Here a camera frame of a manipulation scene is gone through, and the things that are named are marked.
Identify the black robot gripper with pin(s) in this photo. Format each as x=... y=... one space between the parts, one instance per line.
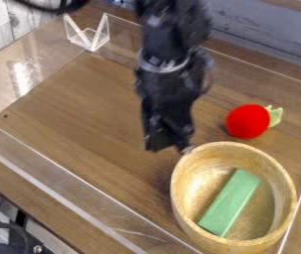
x=168 y=93

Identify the green rectangular block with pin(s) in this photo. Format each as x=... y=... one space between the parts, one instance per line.
x=229 y=203

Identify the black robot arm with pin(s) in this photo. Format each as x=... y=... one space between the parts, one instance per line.
x=176 y=27

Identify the brown wooden bowl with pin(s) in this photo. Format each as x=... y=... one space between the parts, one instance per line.
x=199 y=179

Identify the red toy strawberry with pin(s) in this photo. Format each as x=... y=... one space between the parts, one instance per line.
x=249 y=120

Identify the black equipment lower left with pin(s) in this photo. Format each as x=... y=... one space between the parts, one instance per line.
x=18 y=241

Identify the clear acrylic corner bracket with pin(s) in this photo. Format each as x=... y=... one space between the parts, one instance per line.
x=87 y=38

